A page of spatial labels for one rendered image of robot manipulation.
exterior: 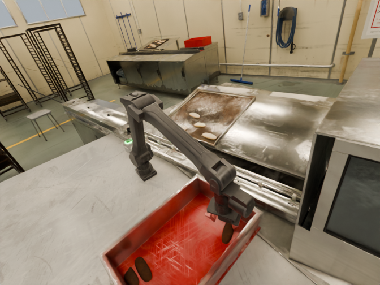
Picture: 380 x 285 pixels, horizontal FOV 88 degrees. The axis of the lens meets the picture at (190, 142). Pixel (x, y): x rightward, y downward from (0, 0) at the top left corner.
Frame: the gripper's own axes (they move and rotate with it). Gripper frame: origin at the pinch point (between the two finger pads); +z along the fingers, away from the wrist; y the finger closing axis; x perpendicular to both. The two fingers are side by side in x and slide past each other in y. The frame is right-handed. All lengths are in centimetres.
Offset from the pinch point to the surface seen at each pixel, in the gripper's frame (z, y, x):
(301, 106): -10, -20, -79
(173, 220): 5.3, 20.7, 3.8
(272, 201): -0.3, -14.5, -15.3
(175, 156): 3, 40, -31
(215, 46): 23, 153, -398
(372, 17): -51, -40, -91
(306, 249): -7.5, -25.4, 3.6
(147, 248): 5.3, 24.4, 17.6
